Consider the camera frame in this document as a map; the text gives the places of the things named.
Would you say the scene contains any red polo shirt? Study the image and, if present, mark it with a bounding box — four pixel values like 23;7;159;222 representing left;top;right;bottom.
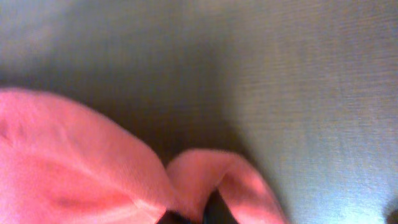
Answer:
1;88;286;223

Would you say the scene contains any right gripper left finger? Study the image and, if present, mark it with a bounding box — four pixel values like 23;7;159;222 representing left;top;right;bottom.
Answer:
157;211;192;224

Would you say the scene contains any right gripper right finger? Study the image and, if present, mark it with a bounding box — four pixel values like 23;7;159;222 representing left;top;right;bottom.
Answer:
203;191;238;224

